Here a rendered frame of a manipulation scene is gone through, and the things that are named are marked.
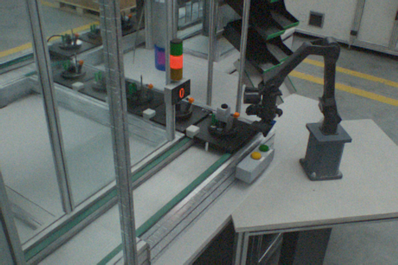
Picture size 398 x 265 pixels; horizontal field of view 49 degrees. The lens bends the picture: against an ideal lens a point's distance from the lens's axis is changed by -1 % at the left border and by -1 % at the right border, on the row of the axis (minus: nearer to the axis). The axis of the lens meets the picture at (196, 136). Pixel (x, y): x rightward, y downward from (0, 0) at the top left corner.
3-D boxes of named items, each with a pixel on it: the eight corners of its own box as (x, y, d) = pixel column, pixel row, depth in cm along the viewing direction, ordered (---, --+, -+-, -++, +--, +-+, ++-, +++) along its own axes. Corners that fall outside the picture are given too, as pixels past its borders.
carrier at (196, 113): (212, 114, 213) (213, 91, 206) (182, 135, 196) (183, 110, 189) (173, 100, 224) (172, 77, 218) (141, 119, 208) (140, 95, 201)
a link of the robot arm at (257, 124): (285, 97, 180) (272, 93, 183) (265, 115, 167) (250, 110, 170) (282, 115, 184) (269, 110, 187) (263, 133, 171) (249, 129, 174)
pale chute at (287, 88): (291, 94, 224) (297, 91, 221) (275, 103, 217) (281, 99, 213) (264, 47, 226) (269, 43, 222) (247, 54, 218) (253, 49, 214)
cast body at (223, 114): (232, 119, 194) (233, 105, 190) (227, 123, 191) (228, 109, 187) (216, 113, 198) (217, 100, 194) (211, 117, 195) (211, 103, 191)
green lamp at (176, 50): (185, 53, 169) (185, 41, 166) (177, 57, 166) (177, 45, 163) (175, 50, 171) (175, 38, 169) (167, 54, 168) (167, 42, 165)
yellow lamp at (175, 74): (185, 77, 174) (185, 65, 172) (177, 81, 171) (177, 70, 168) (175, 74, 177) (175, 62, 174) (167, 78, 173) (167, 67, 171)
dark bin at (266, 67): (279, 67, 204) (286, 55, 199) (262, 74, 196) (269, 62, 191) (239, 29, 213) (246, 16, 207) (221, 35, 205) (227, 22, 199)
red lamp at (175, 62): (185, 65, 172) (185, 54, 169) (177, 70, 168) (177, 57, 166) (175, 62, 174) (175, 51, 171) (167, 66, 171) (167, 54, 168)
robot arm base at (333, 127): (339, 134, 179) (342, 122, 175) (324, 135, 178) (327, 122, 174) (332, 125, 184) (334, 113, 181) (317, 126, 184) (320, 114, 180)
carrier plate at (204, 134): (259, 131, 201) (259, 126, 200) (231, 154, 184) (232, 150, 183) (215, 115, 212) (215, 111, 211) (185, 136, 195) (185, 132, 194)
